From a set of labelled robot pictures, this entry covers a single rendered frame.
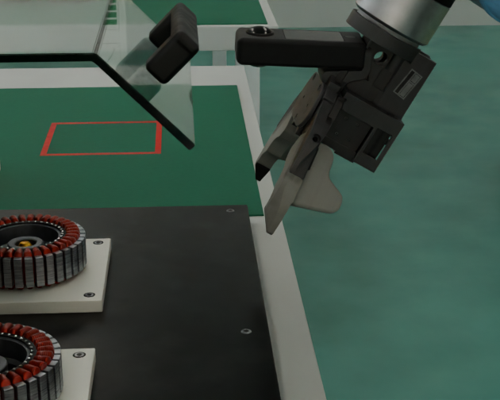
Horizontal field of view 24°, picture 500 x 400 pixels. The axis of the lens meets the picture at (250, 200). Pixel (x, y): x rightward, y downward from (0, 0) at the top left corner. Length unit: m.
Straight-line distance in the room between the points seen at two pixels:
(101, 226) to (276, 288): 0.22
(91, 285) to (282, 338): 0.18
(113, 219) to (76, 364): 0.36
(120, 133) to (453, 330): 1.35
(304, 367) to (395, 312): 1.88
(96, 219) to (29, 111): 0.54
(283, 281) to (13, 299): 0.27
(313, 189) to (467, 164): 3.00
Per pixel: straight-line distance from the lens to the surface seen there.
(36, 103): 1.82
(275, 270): 1.17
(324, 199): 1.02
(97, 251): 1.14
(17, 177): 1.47
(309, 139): 1.00
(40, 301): 1.04
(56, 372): 0.86
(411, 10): 1.01
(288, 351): 1.01
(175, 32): 0.75
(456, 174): 3.89
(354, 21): 1.03
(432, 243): 3.29
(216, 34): 2.39
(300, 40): 1.02
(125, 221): 1.25
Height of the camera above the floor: 1.21
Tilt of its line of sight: 20 degrees down
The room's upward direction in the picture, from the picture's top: straight up
